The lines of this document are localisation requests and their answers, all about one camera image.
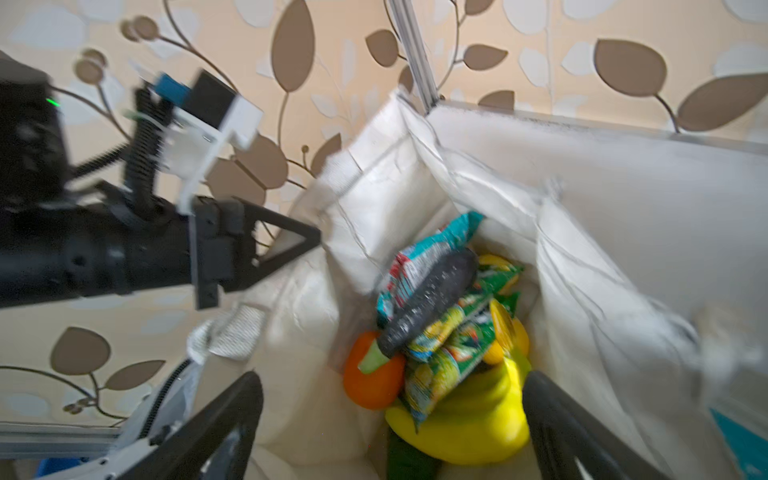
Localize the teal candy bag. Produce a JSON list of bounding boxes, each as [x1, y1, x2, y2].
[[376, 211, 485, 329]]

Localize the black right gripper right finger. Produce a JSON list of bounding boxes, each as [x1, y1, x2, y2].
[[523, 371, 666, 480]]

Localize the yellow green candy bag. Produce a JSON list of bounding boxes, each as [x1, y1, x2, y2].
[[401, 307, 496, 431], [405, 254, 525, 363]]

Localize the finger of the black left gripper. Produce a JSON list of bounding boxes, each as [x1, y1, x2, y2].
[[239, 201, 321, 290]]

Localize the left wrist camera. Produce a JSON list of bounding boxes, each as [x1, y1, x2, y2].
[[158, 70, 263, 216]]

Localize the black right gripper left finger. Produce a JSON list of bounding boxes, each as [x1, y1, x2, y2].
[[119, 371, 263, 479]]

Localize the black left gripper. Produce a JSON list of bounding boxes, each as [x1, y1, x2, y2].
[[1, 58, 246, 309]]

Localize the green avocado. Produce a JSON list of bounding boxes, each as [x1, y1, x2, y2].
[[386, 430, 442, 480]]

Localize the round orange bell pepper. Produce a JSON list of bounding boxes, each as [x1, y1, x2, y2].
[[343, 331, 406, 410]]

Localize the cream Monet print tote bag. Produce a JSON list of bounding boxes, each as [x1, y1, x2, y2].
[[187, 98, 739, 479]]

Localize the teal plastic basket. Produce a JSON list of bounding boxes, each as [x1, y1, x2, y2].
[[712, 410, 768, 480]]

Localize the yellow green banana bunch back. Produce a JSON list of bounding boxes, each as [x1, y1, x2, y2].
[[385, 299, 533, 467]]

